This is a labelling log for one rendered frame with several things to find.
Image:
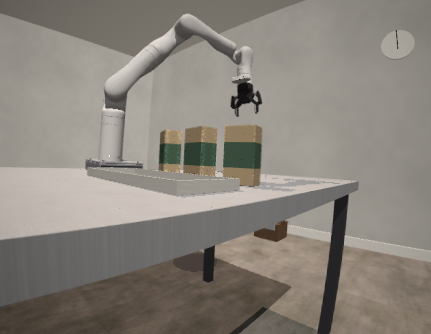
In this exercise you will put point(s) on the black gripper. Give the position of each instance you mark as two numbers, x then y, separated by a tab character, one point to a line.
245	94

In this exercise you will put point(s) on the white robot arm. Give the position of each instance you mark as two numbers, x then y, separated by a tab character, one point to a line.
117	86

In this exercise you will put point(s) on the tan and green coffee pack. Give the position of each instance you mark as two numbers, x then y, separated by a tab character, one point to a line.
242	153
200	151
170	151

